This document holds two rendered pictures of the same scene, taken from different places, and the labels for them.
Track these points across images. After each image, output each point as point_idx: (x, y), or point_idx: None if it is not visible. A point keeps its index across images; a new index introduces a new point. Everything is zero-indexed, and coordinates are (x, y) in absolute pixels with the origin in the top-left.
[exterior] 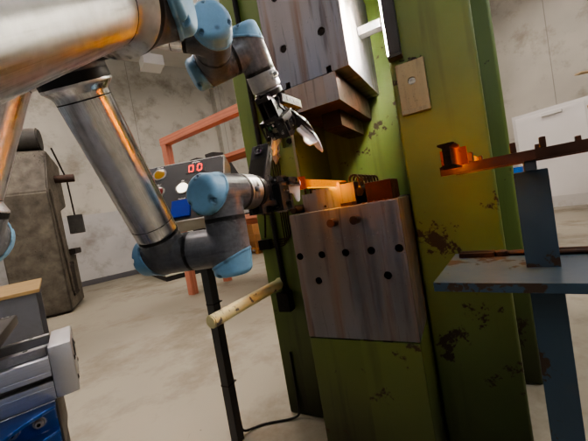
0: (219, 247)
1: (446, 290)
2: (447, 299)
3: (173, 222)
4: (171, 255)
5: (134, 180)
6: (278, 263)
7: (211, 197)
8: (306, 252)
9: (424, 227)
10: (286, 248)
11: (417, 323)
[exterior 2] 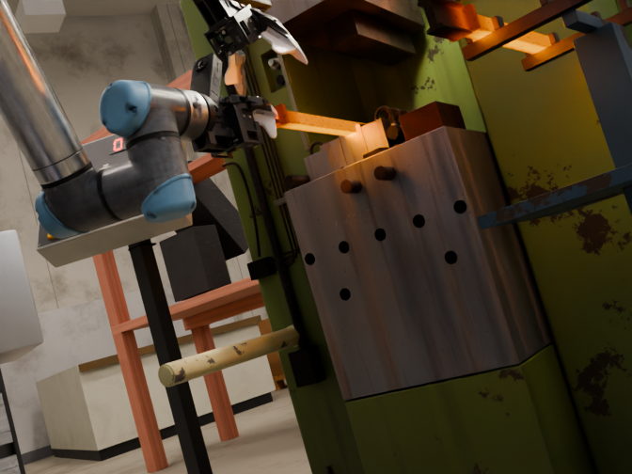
0: (146, 174)
1: (496, 222)
2: (577, 301)
3: (86, 154)
4: (86, 195)
5: (33, 93)
6: (287, 298)
7: (129, 105)
8: (319, 249)
9: (518, 181)
10: (298, 268)
11: (510, 330)
